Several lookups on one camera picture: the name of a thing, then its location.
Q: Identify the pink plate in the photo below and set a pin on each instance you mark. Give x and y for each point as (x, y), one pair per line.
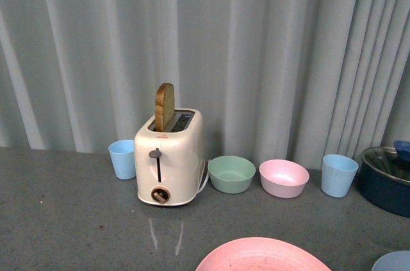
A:
(258, 253)

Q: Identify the blue plate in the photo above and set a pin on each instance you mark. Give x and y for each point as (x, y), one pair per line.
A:
(394, 261)

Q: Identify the bread slice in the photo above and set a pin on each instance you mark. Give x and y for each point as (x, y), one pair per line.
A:
(164, 106)

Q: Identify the cream toaster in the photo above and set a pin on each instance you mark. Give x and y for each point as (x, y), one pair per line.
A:
(170, 165)

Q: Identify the green bowl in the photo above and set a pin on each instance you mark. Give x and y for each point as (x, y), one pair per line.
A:
(231, 174)

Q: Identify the light blue cup behind toaster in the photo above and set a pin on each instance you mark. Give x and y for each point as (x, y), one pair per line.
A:
(122, 158)

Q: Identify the pink bowl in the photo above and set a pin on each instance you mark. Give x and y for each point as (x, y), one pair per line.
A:
(282, 178)

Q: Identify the grey curtain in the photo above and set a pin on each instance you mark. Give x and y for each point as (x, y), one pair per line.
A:
(295, 79)

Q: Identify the glass pot lid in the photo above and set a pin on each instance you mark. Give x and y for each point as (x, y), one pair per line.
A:
(390, 162)

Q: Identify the dark blue saucepan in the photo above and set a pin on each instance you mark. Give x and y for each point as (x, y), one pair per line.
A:
(382, 190)

